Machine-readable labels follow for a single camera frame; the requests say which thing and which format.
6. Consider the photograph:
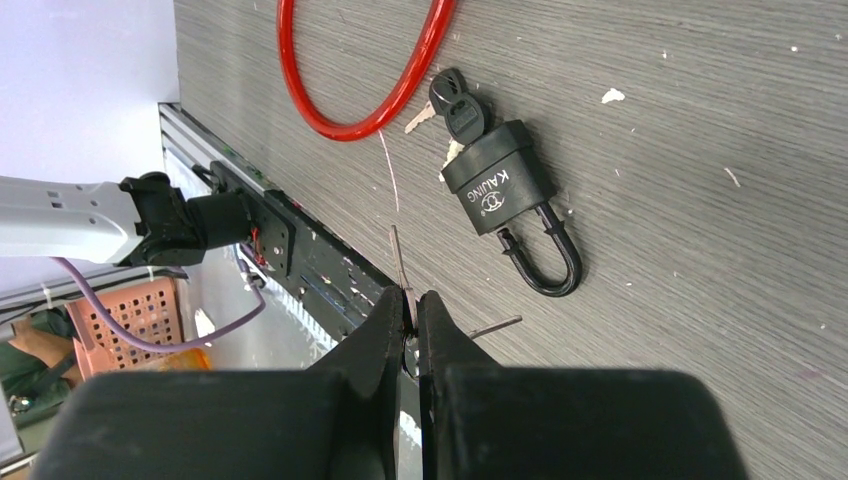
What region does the black-headed key bunch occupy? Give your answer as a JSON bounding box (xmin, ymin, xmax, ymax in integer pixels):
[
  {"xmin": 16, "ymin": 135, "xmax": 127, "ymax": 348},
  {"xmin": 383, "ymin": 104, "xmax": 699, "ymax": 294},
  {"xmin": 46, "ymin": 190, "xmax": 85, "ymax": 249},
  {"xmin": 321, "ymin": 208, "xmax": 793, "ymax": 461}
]
[{"xmin": 404, "ymin": 68, "xmax": 493, "ymax": 166}]

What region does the black Kaijing padlock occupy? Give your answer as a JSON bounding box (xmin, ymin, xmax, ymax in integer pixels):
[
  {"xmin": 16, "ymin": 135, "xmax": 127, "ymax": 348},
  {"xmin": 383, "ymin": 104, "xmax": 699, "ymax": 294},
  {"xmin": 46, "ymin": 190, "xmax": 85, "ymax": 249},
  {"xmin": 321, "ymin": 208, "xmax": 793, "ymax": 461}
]
[{"xmin": 441, "ymin": 120, "xmax": 583, "ymax": 297}]

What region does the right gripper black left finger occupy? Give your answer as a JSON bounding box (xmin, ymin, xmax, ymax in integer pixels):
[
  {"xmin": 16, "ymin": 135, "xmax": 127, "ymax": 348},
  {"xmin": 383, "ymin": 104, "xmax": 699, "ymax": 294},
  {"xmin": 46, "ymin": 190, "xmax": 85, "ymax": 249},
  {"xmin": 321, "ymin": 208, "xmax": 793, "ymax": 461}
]
[{"xmin": 32, "ymin": 286, "xmax": 405, "ymax": 479}]

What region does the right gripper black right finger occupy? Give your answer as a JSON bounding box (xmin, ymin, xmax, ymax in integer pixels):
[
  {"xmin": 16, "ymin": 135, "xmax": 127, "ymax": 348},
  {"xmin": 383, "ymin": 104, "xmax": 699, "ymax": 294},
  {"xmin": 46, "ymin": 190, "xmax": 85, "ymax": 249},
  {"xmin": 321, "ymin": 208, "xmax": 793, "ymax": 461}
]
[{"xmin": 417, "ymin": 291, "xmax": 748, "ymax": 479}]

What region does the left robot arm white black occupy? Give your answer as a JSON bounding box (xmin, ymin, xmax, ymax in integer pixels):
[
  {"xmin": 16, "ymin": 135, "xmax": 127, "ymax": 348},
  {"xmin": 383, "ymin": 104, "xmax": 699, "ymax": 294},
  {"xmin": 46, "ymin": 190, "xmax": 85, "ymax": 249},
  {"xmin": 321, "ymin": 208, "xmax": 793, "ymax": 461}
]
[{"xmin": 1, "ymin": 172, "xmax": 252, "ymax": 267}]

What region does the small silver key bunch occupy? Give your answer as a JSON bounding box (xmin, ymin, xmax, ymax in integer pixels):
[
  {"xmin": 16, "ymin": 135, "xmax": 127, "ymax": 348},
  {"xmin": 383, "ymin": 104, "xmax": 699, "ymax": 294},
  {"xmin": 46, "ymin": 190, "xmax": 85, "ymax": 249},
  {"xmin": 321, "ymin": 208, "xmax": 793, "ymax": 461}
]
[{"xmin": 389, "ymin": 225, "xmax": 523, "ymax": 381}]

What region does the red cable lock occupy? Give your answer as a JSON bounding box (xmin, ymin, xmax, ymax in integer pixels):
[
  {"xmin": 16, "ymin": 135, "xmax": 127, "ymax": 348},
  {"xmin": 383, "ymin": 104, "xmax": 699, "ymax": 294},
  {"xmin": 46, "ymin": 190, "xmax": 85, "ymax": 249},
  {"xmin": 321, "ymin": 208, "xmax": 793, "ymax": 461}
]
[{"xmin": 276, "ymin": 1, "xmax": 459, "ymax": 142}]

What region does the orange drink bottle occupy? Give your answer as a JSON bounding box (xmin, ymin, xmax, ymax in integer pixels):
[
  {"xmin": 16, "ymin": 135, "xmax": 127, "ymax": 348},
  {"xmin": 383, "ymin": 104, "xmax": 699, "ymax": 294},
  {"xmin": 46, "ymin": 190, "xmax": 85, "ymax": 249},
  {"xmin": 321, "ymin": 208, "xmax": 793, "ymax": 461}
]
[{"xmin": 151, "ymin": 348, "xmax": 211, "ymax": 372}]

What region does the pink laundry basket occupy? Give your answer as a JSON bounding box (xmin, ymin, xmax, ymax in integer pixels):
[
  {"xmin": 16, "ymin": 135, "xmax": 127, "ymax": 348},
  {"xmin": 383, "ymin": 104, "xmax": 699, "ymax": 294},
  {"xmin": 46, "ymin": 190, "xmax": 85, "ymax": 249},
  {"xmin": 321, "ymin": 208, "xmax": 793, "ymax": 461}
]
[{"xmin": 66, "ymin": 278, "xmax": 183, "ymax": 379}]

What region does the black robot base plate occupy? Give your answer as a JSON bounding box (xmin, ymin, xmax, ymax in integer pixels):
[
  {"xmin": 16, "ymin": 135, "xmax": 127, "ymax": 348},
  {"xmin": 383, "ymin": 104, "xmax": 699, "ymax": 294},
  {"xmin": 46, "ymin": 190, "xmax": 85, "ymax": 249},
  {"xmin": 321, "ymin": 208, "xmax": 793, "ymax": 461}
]
[{"xmin": 192, "ymin": 161, "xmax": 392, "ymax": 341}]

